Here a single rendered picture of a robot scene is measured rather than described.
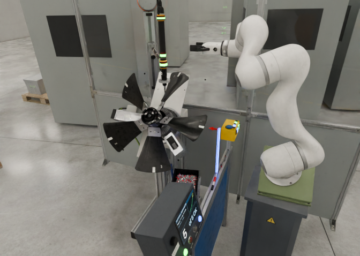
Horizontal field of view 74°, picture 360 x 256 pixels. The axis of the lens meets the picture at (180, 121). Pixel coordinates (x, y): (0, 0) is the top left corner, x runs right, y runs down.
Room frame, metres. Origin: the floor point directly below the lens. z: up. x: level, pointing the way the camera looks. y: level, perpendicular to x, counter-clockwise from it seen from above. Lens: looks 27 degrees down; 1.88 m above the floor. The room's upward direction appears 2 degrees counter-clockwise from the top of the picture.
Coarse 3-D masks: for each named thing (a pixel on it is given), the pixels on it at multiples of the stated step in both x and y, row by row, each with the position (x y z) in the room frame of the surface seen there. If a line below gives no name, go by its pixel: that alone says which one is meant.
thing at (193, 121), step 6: (174, 120) 1.37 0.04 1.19; (180, 120) 1.36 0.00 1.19; (186, 120) 1.36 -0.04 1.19; (192, 120) 1.35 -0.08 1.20; (198, 120) 1.34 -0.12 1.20; (204, 120) 1.33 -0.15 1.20; (174, 126) 1.30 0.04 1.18; (180, 126) 1.30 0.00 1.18; (186, 126) 1.29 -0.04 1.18; (192, 126) 1.29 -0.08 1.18; (198, 126) 1.28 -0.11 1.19; (204, 126) 1.28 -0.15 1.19; (180, 132) 1.25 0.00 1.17; (186, 132) 1.25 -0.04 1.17; (192, 132) 1.24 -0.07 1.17; (198, 132) 1.24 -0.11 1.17; (192, 138) 1.20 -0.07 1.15
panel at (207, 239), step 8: (224, 176) 1.44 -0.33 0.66; (224, 184) 1.46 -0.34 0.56; (224, 192) 1.49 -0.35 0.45; (216, 200) 1.23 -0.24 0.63; (224, 200) 1.51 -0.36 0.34; (216, 208) 1.24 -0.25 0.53; (224, 208) 1.52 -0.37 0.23; (208, 216) 1.05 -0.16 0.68; (216, 216) 1.26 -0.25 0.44; (208, 224) 1.06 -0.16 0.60; (216, 224) 1.28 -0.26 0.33; (208, 232) 1.07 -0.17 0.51; (216, 232) 1.29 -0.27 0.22; (200, 240) 0.91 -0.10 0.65; (208, 240) 1.08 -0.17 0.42; (200, 248) 0.91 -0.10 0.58; (208, 248) 1.08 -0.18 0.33
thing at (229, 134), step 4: (228, 120) 1.58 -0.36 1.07; (232, 120) 1.58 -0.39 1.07; (224, 124) 1.52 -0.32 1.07; (228, 124) 1.51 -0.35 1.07; (232, 124) 1.51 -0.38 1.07; (236, 124) 1.51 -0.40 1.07; (224, 128) 1.46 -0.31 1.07; (236, 128) 1.46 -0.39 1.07; (224, 132) 1.45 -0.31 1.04; (228, 132) 1.44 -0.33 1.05; (232, 132) 1.43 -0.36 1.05; (224, 136) 1.45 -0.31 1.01; (228, 136) 1.44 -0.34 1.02; (232, 136) 1.43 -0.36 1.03; (228, 140) 1.44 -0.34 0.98; (232, 140) 1.43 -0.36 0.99
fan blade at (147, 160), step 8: (152, 136) 1.33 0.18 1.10; (144, 144) 1.28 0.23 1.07; (152, 144) 1.29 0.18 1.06; (160, 144) 1.31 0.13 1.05; (144, 152) 1.25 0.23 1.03; (152, 152) 1.25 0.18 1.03; (160, 152) 1.27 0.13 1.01; (144, 160) 1.21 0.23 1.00; (152, 160) 1.22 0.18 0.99; (160, 160) 1.24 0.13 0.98; (168, 160) 1.25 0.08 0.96; (136, 168) 1.18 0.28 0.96; (144, 168) 1.18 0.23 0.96; (152, 168) 1.19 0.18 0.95; (168, 168) 1.21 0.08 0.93
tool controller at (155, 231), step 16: (176, 192) 0.67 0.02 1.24; (192, 192) 0.68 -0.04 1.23; (160, 208) 0.60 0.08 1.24; (176, 208) 0.58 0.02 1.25; (192, 208) 0.64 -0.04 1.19; (144, 224) 0.54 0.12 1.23; (160, 224) 0.53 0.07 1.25; (176, 224) 0.54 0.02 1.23; (192, 224) 0.61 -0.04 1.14; (144, 240) 0.50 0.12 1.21; (160, 240) 0.47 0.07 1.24; (176, 240) 0.50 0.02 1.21
